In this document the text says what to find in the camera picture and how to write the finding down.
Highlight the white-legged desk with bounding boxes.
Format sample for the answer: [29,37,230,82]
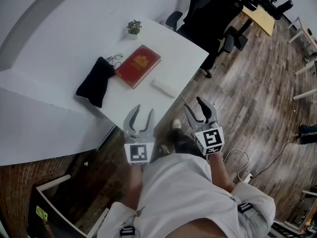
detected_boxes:
[287,16,317,102]

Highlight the person's dark trouser legs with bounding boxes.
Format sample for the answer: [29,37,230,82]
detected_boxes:
[169,126,208,159]

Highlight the thin wire-frame eyeglasses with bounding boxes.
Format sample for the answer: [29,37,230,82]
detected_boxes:
[104,53,124,68]

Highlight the white rectangular case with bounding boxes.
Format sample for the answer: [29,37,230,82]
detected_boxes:
[150,78,180,100]

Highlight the yellow desk with black base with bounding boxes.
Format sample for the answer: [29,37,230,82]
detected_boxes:
[228,0,276,52]

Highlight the white floor cable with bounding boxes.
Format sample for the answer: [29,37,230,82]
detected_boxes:
[179,94,250,183]

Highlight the green sticky pad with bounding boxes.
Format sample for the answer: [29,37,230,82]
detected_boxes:
[35,205,49,221]

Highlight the black cloth pouch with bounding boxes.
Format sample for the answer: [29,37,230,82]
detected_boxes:
[75,56,116,109]

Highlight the grey harness strap with buckle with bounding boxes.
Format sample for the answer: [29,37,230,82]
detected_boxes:
[236,202,259,219]
[119,225,138,238]

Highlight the white table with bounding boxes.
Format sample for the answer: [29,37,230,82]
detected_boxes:
[74,17,211,162]

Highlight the red hardcover book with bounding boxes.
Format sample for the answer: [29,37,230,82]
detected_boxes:
[114,44,162,90]

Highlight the black floor cable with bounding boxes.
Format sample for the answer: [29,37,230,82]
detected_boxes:
[251,135,302,179]

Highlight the person's left forearm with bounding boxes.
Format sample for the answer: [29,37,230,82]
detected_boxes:
[127,163,146,209]

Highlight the person's right forearm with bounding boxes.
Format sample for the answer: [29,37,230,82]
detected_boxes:
[209,153,237,192]

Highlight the person's white shirt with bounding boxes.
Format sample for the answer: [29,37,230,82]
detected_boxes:
[97,153,277,238]

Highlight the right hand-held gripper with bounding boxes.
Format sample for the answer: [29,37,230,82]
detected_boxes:
[183,96,225,156]

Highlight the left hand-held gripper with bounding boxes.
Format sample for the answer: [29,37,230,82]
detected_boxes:
[122,104,156,165]

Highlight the black mesh office chair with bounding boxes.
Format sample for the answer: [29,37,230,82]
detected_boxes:
[165,0,245,79]

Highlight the small potted plant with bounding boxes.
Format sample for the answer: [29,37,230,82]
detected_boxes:
[126,19,143,40]

